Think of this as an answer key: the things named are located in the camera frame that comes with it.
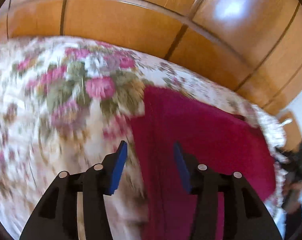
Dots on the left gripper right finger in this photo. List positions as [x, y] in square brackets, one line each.
[245, 215]

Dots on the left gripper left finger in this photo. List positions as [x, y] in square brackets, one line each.
[55, 215]

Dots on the magenta red cloth garment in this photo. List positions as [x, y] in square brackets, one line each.
[222, 141]

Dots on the person's right hand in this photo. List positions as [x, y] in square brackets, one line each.
[295, 188]

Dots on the floral bedspread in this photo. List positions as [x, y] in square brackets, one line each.
[65, 104]

